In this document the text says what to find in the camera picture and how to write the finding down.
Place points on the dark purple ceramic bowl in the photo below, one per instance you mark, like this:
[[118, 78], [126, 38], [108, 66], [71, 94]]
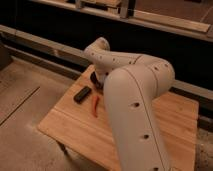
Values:
[[97, 82]]

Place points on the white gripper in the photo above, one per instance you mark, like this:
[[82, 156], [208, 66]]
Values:
[[101, 75]]

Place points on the wooden shelf rail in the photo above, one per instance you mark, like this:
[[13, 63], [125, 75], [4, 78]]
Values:
[[61, 51]]

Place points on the black rectangular block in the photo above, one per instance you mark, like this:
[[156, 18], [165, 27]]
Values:
[[82, 94]]

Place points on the wooden table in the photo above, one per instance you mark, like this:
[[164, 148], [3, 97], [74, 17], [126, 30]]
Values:
[[74, 126]]

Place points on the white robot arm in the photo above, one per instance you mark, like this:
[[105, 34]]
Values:
[[130, 83]]

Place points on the red chili pepper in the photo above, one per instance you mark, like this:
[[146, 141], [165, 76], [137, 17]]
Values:
[[95, 101]]

